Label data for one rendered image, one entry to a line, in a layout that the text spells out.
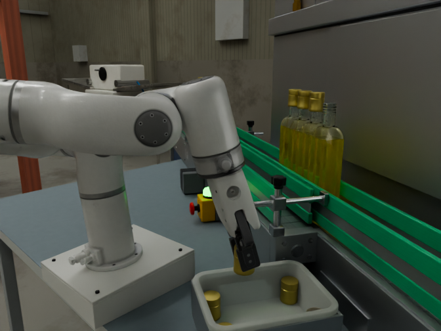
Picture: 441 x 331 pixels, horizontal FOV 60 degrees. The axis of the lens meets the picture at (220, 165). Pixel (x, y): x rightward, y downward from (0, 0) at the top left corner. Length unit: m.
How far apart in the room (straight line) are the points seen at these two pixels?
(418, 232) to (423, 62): 0.32
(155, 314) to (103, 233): 0.19
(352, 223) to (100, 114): 0.49
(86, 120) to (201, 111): 0.15
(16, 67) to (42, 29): 6.90
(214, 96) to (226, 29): 4.56
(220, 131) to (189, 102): 0.06
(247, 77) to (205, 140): 4.41
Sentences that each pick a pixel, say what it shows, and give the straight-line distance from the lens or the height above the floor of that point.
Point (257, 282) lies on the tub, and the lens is 0.78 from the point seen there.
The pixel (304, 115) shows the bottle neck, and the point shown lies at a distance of 0.97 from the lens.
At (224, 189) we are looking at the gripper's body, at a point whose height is 1.05.
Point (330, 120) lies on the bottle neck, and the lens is 0.87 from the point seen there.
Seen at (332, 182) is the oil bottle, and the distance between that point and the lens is 0.89.
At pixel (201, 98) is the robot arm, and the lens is 0.52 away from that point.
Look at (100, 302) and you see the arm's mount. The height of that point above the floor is 0.80.
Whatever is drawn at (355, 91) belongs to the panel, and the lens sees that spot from 1.01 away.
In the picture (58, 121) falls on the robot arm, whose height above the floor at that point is 1.16.
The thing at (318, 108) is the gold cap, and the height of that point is 1.13.
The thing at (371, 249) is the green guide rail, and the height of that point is 0.91.
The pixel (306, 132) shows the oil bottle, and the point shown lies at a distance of 0.92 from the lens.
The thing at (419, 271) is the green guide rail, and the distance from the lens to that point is 0.64.
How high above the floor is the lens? 1.22
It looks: 15 degrees down
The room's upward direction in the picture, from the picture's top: straight up
